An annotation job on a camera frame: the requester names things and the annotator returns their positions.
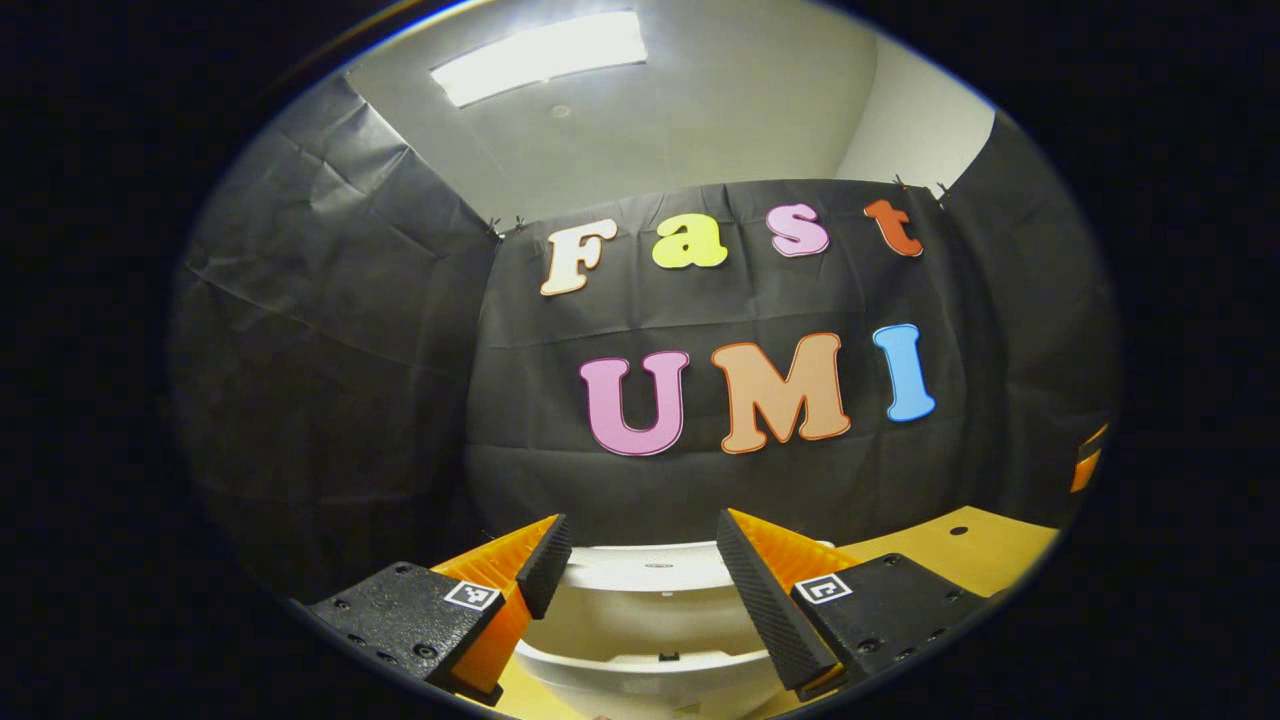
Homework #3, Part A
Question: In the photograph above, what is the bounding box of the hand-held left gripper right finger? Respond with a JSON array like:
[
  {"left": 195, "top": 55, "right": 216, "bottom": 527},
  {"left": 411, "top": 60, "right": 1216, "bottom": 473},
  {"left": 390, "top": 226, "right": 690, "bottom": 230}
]
[{"left": 715, "top": 508, "right": 991, "bottom": 696}]

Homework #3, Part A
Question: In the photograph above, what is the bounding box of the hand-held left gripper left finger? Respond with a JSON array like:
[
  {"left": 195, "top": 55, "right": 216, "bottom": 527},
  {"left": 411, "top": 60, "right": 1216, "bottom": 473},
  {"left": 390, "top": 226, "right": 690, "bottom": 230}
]
[{"left": 305, "top": 513, "right": 574, "bottom": 701}]

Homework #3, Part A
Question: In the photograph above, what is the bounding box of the white desktop garbage bin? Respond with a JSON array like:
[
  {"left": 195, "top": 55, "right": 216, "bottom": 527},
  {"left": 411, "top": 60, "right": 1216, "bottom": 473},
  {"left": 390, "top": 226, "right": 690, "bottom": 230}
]
[{"left": 515, "top": 540, "right": 836, "bottom": 720}]

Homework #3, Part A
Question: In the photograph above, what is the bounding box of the wooden desktop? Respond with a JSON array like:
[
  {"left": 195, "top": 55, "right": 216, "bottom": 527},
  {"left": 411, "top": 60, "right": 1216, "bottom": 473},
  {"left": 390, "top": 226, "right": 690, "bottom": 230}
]
[{"left": 495, "top": 505, "right": 1061, "bottom": 720}]

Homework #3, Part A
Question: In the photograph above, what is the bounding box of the black backdrop cloth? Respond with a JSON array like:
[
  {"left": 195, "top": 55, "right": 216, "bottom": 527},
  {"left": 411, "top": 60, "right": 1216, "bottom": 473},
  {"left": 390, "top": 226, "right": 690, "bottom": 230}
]
[{"left": 170, "top": 75, "right": 1121, "bottom": 601}]

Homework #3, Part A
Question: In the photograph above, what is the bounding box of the rectangular ceiling light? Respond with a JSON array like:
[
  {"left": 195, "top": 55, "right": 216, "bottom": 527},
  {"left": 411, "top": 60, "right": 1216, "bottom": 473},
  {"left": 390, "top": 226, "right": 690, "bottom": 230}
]
[{"left": 430, "top": 10, "right": 648, "bottom": 109}]

